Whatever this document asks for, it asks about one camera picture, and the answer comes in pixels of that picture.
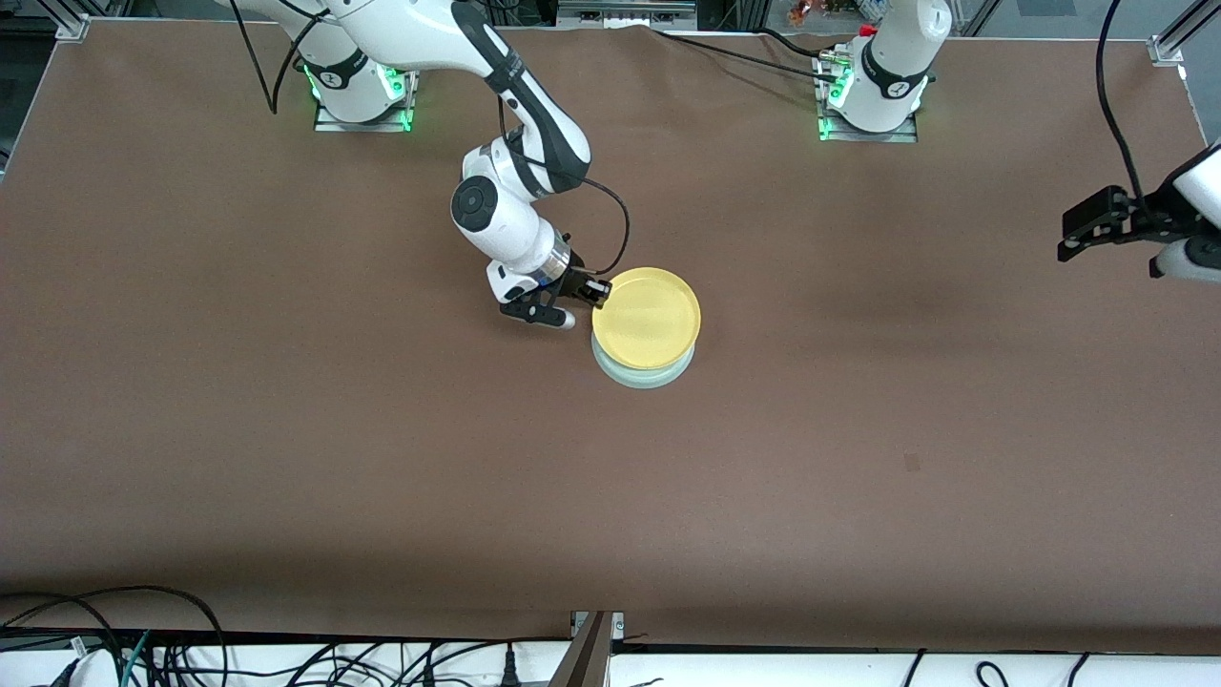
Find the green cable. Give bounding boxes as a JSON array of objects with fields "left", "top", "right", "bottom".
[{"left": 118, "top": 630, "right": 155, "bottom": 687}]

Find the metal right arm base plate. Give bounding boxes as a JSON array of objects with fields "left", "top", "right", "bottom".
[{"left": 314, "top": 43, "right": 422, "bottom": 134}]

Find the aluminium frame rail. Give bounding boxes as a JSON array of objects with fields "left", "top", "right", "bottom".
[{"left": 556, "top": 0, "right": 699, "bottom": 30}]

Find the brown table cloth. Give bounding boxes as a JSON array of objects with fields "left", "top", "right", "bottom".
[{"left": 0, "top": 19, "right": 1221, "bottom": 656}]

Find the short black table cable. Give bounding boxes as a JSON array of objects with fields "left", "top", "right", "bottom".
[{"left": 758, "top": 27, "right": 833, "bottom": 56}]

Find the long black table cable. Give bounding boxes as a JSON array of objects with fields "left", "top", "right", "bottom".
[{"left": 652, "top": 27, "right": 840, "bottom": 75}]

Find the yellow plate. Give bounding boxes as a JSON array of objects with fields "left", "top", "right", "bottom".
[{"left": 591, "top": 267, "right": 703, "bottom": 371}]

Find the aluminium corner bracket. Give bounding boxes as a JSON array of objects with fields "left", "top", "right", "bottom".
[{"left": 29, "top": 0, "right": 93, "bottom": 42}]

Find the black looping floor cable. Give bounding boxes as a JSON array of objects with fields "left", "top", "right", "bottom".
[{"left": 0, "top": 585, "right": 228, "bottom": 687}]

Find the pale green plate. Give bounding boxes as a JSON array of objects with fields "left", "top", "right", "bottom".
[{"left": 590, "top": 329, "right": 697, "bottom": 391}]

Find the white lower shelf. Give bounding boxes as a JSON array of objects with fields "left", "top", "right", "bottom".
[{"left": 0, "top": 641, "right": 1221, "bottom": 687}]

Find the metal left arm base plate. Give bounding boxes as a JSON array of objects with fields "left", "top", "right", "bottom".
[{"left": 817, "top": 50, "right": 920, "bottom": 144}]

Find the aluminium corner profile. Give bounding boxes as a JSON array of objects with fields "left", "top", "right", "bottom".
[{"left": 1149, "top": 0, "right": 1221, "bottom": 67}]

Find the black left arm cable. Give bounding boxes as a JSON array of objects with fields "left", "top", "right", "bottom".
[{"left": 1096, "top": 0, "right": 1147, "bottom": 207}]

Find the aluminium profile post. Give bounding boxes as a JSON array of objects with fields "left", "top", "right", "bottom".
[{"left": 548, "top": 611, "right": 627, "bottom": 687}]

